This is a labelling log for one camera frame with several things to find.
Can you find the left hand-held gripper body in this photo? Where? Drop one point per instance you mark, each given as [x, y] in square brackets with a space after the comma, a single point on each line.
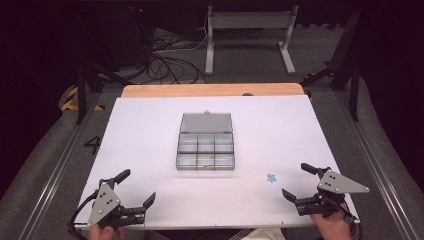
[104, 201]

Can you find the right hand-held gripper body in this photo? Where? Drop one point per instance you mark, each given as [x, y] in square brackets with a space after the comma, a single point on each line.
[335, 185]

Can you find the person's left hand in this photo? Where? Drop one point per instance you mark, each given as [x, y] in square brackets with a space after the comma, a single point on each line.
[105, 234]

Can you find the person's right hand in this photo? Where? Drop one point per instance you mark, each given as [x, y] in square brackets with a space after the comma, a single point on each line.
[333, 228]

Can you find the small blue star-shaped piece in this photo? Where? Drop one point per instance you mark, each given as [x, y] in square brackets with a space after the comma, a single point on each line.
[271, 178]

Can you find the person's light clothing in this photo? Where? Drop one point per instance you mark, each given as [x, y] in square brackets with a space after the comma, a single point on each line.
[263, 234]

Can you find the clear plastic compartment box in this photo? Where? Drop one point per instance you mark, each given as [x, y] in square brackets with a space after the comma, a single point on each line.
[205, 146]

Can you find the yellow and black hazard tape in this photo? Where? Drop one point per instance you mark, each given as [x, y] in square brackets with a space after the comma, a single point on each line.
[68, 103]

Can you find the black tripod stand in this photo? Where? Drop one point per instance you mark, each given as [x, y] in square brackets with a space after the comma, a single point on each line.
[81, 93]
[354, 90]

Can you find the dark cabinet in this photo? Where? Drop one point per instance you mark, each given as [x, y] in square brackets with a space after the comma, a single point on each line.
[133, 36]

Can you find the aluminium floor rail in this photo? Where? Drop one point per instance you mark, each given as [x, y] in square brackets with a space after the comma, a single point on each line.
[55, 180]
[383, 186]

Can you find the grey metal stand frame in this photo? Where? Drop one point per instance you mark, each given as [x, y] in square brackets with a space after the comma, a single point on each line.
[248, 20]

